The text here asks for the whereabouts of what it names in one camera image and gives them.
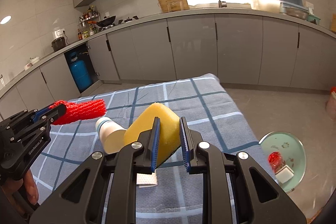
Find blue gas cylinder under counter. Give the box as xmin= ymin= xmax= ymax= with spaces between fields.
xmin=70 ymin=52 xmax=92 ymax=92

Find left hand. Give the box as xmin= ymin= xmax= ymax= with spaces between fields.
xmin=1 ymin=169 xmax=39 ymax=206

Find green round trash basin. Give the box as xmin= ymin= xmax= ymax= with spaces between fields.
xmin=259 ymin=131 xmax=307 ymax=193

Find white plastic container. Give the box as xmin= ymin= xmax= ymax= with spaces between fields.
xmin=250 ymin=0 xmax=280 ymax=14

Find white sponge block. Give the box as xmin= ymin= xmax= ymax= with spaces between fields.
xmin=276 ymin=165 xmax=294 ymax=184

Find spice rack with bottles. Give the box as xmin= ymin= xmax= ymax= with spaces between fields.
xmin=77 ymin=5 xmax=100 ymax=40

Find blue plaid tablecloth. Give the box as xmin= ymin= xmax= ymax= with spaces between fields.
xmin=31 ymin=74 xmax=271 ymax=223

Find wooden cutting board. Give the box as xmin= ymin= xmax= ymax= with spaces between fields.
xmin=158 ymin=0 xmax=190 ymax=13

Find black wok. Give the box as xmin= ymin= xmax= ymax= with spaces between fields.
xmin=88 ymin=16 xmax=116 ymax=28

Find blue dish rack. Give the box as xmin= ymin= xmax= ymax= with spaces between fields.
xmin=279 ymin=0 xmax=309 ymax=14

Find grey base cabinets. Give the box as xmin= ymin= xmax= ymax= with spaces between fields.
xmin=1 ymin=14 xmax=335 ymax=118

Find pink bucket red lid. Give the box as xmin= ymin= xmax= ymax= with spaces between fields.
xmin=326 ymin=86 xmax=336 ymax=121

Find red snack wrapper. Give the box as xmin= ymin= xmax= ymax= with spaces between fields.
xmin=268 ymin=151 xmax=285 ymax=173

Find steel bowl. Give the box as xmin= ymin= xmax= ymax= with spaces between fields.
xmin=284 ymin=7 xmax=309 ymax=20

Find white paper cup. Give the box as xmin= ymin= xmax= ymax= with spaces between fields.
xmin=96 ymin=117 xmax=126 ymax=154

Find dark rice cooker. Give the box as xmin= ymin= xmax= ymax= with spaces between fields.
xmin=51 ymin=36 xmax=66 ymax=52

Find small wooden board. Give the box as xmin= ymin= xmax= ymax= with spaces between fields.
xmin=330 ymin=14 xmax=336 ymax=33

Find yellow sponge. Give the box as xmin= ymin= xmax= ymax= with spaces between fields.
xmin=123 ymin=103 xmax=181 ymax=172

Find red foam net sleeve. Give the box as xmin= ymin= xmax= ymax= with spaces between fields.
xmin=48 ymin=99 xmax=106 ymax=125

